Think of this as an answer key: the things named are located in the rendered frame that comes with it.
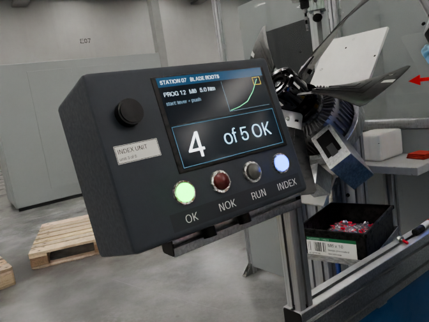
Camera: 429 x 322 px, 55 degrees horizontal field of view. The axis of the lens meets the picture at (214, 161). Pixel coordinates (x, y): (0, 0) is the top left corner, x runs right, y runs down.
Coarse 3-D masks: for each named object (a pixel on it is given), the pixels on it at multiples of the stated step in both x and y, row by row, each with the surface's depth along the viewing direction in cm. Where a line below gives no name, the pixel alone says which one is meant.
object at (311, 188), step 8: (288, 128) 123; (296, 128) 123; (296, 136) 121; (304, 136) 122; (296, 144) 120; (304, 144) 120; (296, 152) 118; (304, 152) 119; (304, 160) 117; (304, 168) 115; (304, 176) 114; (312, 176) 114; (312, 184) 112; (304, 192) 111; (312, 192) 110
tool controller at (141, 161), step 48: (96, 96) 42; (144, 96) 45; (192, 96) 48; (240, 96) 52; (96, 144) 42; (144, 144) 44; (240, 144) 51; (288, 144) 55; (96, 192) 45; (144, 192) 42; (240, 192) 49; (288, 192) 53; (96, 240) 49; (144, 240) 41
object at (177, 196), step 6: (174, 186) 44; (180, 186) 44; (186, 186) 44; (192, 186) 45; (174, 192) 44; (180, 192) 44; (186, 192) 44; (192, 192) 45; (174, 198) 44; (180, 198) 44; (186, 198) 44; (192, 198) 45; (186, 204) 45
